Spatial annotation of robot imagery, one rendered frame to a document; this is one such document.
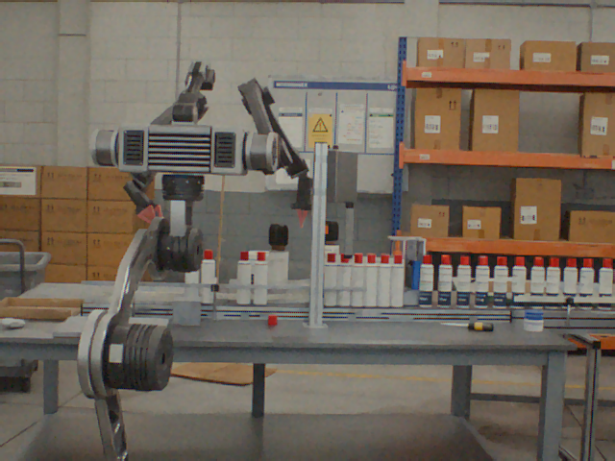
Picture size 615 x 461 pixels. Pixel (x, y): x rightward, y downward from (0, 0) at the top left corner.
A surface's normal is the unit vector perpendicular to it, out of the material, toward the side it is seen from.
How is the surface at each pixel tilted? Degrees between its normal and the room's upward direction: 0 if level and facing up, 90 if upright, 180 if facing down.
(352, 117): 88
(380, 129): 89
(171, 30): 90
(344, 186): 90
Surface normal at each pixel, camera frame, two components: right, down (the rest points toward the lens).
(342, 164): 0.87, 0.07
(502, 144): -0.06, 0.07
